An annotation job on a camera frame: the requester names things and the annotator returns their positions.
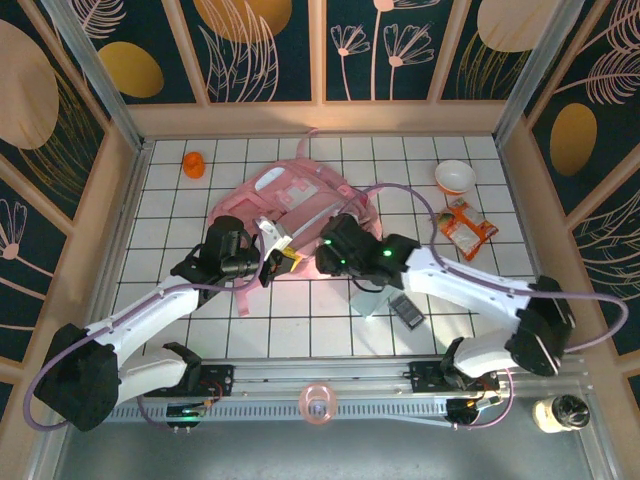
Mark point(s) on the pale teal pencil pouch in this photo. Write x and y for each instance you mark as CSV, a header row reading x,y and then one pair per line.
x,y
367,302

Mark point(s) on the pink backpack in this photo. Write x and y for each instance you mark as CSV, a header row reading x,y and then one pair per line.
x,y
305,200

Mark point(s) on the black calculator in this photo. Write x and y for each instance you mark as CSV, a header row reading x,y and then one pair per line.
x,y
407,311

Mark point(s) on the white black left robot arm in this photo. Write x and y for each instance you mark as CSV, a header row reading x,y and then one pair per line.
x,y
145,315

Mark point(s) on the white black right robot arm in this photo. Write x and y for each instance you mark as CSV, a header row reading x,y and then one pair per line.
x,y
465,285

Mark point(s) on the small orange cup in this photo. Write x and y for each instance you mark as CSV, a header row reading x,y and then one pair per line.
x,y
193,165

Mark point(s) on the orange snack packet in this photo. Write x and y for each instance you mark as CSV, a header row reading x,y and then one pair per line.
x,y
467,227

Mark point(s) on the white bowl orange rim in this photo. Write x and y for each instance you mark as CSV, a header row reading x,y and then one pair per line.
x,y
454,176

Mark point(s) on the pink tape roll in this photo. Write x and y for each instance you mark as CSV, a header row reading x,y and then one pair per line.
x,y
316,404

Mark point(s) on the white bottle black cap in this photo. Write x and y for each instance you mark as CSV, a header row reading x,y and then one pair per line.
x,y
560,414

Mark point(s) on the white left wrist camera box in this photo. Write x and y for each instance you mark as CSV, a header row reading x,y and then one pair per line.
x,y
272,232

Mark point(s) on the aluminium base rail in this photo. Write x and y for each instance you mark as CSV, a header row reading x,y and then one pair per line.
x,y
325,372

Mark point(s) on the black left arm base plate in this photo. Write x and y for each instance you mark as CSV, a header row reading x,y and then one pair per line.
x,y
220,380

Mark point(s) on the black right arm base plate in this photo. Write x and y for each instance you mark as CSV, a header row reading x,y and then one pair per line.
x,y
425,375

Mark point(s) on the aluminium frame post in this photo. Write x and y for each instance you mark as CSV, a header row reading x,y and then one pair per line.
x,y
100,85
535,65

